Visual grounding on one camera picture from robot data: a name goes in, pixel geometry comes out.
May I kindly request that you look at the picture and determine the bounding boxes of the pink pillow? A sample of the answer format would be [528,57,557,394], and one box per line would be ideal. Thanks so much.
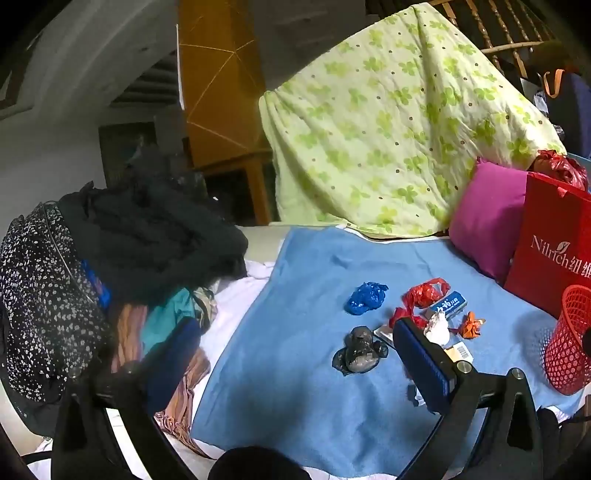
[449,158,529,283]

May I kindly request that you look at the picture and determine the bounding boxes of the dark framed picture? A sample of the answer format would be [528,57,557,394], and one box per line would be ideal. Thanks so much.
[98,121,158,185]

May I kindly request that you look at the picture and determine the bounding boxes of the brown striped cloth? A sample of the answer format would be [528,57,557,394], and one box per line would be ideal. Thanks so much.
[113,302,213,457]

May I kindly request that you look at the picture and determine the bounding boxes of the green floral quilt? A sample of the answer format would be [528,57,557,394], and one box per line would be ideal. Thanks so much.
[259,2,568,238]

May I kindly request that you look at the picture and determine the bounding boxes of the red plastic bag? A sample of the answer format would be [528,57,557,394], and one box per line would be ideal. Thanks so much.
[389,278,451,329]
[531,150,589,190]

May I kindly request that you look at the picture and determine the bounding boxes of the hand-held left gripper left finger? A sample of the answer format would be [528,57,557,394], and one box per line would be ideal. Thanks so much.
[51,316,204,480]

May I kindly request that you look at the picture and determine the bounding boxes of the blue toothpaste box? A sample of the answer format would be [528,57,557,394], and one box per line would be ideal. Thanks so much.
[427,291,468,319]

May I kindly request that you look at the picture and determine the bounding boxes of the silver foil packet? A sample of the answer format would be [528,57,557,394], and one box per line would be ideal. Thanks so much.
[373,325,398,349]

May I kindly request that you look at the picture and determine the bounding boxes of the red mesh basket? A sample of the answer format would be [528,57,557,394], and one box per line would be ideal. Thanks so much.
[544,285,591,395]

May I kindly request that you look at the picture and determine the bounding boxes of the blue towel blanket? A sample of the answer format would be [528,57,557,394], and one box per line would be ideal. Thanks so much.
[190,226,583,478]

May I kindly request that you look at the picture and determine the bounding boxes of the white tissue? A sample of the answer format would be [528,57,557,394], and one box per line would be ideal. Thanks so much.
[424,311,451,347]

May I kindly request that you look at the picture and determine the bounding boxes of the small yellow white carton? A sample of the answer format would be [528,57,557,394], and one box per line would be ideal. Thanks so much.
[445,344,475,363]

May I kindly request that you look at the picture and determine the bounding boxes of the red paper bag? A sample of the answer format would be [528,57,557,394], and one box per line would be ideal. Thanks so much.
[503,171,591,319]

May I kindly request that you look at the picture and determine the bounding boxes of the wooden railing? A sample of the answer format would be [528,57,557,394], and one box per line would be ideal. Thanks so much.
[429,0,559,79]

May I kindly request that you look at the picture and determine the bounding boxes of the navy bag orange handles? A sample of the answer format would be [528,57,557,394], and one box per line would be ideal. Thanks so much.
[542,69,591,148]

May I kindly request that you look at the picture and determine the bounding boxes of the teal garment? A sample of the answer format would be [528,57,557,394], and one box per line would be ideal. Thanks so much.
[141,286,218,352]

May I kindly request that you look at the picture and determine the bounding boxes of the yellow wooden cabinet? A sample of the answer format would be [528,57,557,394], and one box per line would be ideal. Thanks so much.
[178,0,273,224]

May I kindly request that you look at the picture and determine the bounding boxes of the black plastic bag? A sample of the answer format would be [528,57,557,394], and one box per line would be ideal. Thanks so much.
[332,326,389,376]

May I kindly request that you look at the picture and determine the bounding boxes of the orange wrapper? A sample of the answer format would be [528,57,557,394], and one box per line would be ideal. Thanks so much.
[457,311,486,340]

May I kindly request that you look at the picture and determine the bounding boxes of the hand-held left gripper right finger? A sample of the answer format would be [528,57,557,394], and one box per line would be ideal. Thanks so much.
[392,318,543,480]

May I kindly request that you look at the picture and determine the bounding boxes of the blue plastic bag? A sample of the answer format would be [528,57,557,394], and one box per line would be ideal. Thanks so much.
[347,281,389,317]

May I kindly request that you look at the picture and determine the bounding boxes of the black white dotted garment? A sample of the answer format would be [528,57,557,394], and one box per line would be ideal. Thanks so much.
[0,203,116,407]

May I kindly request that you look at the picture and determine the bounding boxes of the tied red plastic bag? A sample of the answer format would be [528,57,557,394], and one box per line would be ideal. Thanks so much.
[531,150,589,190]

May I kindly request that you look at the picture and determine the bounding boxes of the black clothing pile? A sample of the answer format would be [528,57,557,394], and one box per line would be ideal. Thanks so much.
[58,148,250,305]

